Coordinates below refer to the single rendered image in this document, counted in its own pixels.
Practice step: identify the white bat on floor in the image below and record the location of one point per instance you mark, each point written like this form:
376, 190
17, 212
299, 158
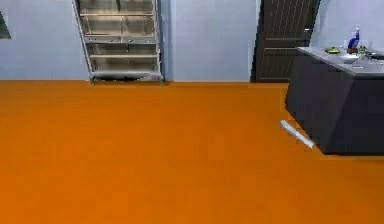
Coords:
296, 134

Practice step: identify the green and yellow dish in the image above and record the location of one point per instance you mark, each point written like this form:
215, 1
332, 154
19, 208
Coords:
332, 50

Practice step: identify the dark brown room door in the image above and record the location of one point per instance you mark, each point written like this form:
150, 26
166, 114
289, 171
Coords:
281, 40

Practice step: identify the green leafy plant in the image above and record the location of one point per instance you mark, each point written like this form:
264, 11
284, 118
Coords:
362, 50

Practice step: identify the blue spray bottle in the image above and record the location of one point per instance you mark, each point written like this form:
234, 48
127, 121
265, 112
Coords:
354, 40

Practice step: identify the dark grey kitchen counter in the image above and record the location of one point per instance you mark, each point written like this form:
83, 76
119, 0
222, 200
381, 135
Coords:
333, 106

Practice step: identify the white bowl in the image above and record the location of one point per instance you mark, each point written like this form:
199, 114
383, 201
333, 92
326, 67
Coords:
349, 59

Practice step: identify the grey metal shelf unit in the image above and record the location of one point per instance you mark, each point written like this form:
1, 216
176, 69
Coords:
121, 40

